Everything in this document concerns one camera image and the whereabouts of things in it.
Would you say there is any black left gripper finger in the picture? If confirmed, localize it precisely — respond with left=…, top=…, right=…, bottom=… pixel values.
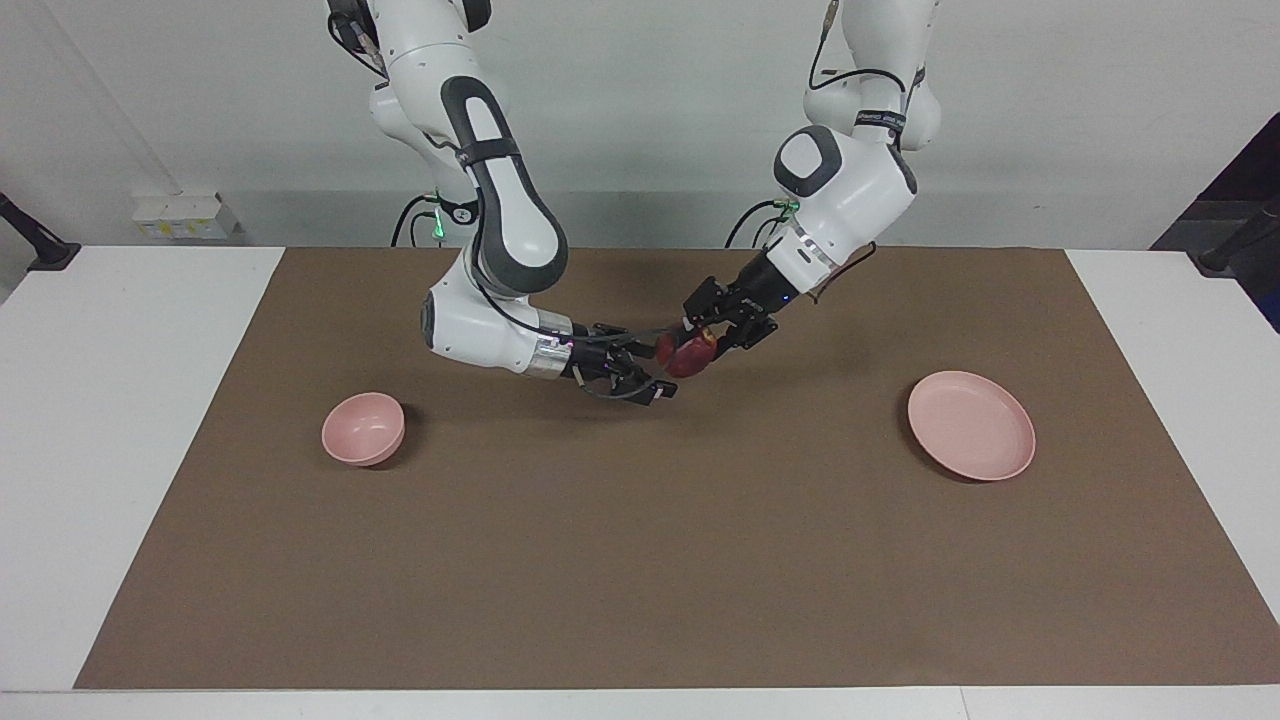
left=714, top=307, right=780, bottom=352
left=683, top=277, right=747, bottom=327

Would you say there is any dark red apple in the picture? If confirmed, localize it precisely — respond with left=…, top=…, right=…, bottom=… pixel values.
left=655, top=330, right=717, bottom=379

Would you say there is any pink plate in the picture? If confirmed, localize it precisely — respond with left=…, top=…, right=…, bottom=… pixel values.
left=907, top=370, right=1037, bottom=482

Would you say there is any pink bowl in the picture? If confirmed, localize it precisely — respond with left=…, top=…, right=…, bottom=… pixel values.
left=321, top=392, right=407, bottom=468

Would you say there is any brown table mat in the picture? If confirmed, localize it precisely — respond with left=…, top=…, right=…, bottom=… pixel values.
left=73, top=247, right=1280, bottom=691

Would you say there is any white power strip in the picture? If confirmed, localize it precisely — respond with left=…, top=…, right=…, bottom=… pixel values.
left=132, top=193, right=243, bottom=242

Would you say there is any black stand clamp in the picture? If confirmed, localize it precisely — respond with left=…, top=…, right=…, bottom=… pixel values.
left=0, top=192, right=82, bottom=273
left=1188, top=200, right=1280, bottom=277

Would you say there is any dark panel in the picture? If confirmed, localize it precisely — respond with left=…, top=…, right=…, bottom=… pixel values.
left=1150, top=112, right=1280, bottom=333

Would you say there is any black base cable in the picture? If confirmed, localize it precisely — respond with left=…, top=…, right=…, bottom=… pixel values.
left=390, top=193, right=442, bottom=248
left=725, top=198, right=803, bottom=249

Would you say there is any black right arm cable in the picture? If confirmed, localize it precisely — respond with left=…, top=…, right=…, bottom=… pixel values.
left=325, top=8, right=656, bottom=403

